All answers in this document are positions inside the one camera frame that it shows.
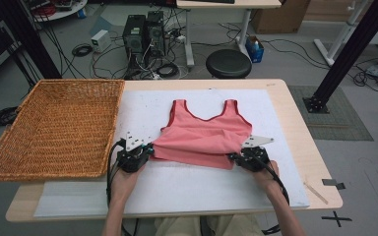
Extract wicker basket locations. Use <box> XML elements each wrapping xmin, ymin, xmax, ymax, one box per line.
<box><xmin>0</xmin><ymin>79</ymin><xmax>126</xmax><ymax>183</ymax></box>

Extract white metal stand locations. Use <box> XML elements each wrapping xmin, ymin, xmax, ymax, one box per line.
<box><xmin>313</xmin><ymin>0</ymin><xmax>365</xmax><ymax>67</ymax></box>

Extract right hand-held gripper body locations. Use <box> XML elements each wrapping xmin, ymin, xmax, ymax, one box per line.
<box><xmin>235</xmin><ymin>135</ymin><xmax>275</xmax><ymax>173</ymax></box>

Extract blue box with bottle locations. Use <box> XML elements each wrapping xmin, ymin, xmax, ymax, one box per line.
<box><xmin>244</xmin><ymin>35</ymin><xmax>265</xmax><ymax>64</ymax></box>

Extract black computer tower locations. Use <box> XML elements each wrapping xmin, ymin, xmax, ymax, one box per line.
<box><xmin>144</xmin><ymin>10</ymin><xmax>166</xmax><ymax>58</ymax></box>
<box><xmin>122</xmin><ymin>14</ymin><xmax>147</xmax><ymax>70</ymax></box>

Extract right hand-held gripper cable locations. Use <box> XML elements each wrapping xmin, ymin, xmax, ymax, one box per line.
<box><xmin>259</xmin><ymin>153</ymin><xmax>290</xmax><ymax>235</ymax></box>

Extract person's left hand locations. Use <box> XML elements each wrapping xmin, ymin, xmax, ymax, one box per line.
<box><xmin>109</xmin><ymin>163</ymin><xmax>146</xmax><ymax>205</ymax></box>

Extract hand-held gripper cable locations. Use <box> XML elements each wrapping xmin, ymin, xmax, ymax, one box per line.
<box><xmin>105</xmin><ymin>139</ymin><xmax>139</xmax><ymax>236</ymax></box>
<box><xmin>259</xmin><ymin>153</ymin><xmax>290</xmax><ymax>235</ymax></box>

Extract white box device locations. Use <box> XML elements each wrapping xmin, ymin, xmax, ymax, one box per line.
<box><xmin>91</xmin><ymin>29</ymin><xmax>112</xmax><ymax>53</ymax></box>

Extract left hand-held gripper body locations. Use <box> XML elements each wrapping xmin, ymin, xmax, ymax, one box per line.
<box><xmin>116</xmin><ymin>131</ymin><xmax>152</xmax><ymax>174</ymax></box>

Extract grey floor mat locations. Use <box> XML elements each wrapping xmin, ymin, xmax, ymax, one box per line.
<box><xmin>287</xmin><ymin>86</ymin><xmax>374</xmax><ymax>142</ymax></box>

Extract round white table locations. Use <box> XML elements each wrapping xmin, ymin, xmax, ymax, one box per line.
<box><xmin>23</xmin><ymin>0</ymin><xmax>89</xmax><ymax>23</ymax></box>

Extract cardboard box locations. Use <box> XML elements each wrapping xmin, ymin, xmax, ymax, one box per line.
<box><xmin>249</xmin><ymin>0</ymin><xmax>312</xmax><ymax>34</ymax></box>

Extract person's right hand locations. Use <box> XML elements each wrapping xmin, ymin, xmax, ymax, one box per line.
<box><xmin>250</xmin><ymin>160</ymin><xmax>281</xmax><ymax>195</ymax></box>

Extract pink tank top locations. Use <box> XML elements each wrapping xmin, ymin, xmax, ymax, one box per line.
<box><xmin>151</xmin><ymin>98</ymin><xmax>254</xmax><ymax>171</ymax></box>

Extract thin wooden stick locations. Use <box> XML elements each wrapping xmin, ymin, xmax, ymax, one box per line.
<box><xmin>303</xmin><ymin>181</ymin><xmax>329</xmax><ymax>206</ymax></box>

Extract white-legged wooden desk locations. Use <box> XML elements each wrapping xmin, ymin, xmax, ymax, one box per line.
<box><xmin>175</xmin><ymin>0</ymin><xmax>283</xmax><ymax>68</ymax></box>

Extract black metal stand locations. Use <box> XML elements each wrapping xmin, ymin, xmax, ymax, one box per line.
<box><xmin>302</xmin><ymin>0</ymin><xmax>378</xmax><ymax>114</ymax></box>
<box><xmin>0</xmin><ymin>0</ymin><xmax>63</xmax><ymax>80</ymax></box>

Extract left hand-held gripper cable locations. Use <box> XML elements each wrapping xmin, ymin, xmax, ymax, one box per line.
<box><xmin>105</xmin><ymin>139</ymin><xmax>139</xmax><ymax>236</ymax></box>

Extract person's beige trousers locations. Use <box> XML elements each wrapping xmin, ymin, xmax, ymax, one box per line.
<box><xmin>154</xmin><ymin>214</ymin><xmax>265</xmax><ymax>236</ymax></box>

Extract black round stool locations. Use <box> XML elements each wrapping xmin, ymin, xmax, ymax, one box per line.
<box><xmin>205</xmin><ymin>48</ymin><xmax>253</xmax><ymax>80</ymax></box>

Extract black tape piece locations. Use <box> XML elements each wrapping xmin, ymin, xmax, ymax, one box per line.
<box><xmin>321</xmin><ymin>178</ymin><xmax>347</xmax><ymax>191</ymax></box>

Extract coiled black cable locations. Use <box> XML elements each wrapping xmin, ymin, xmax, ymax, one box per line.
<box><xmin>156</xmin><ymin>62</ymin><xmax>180</xmax><ymax>79</ymax></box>
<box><xmin>0</xmin><ymin>106</ymin><xmax>21</xmax><ymax>128</ymax></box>
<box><xmin>71</xmin><ymin>43</ymin><xmax>94</xmax><ymax>58</ymax></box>

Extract light wooden table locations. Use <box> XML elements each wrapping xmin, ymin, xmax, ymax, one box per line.
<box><xmin>5</xmin><ymin>78</ymin><xmax>344</xmax><ymax>224</ymax></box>

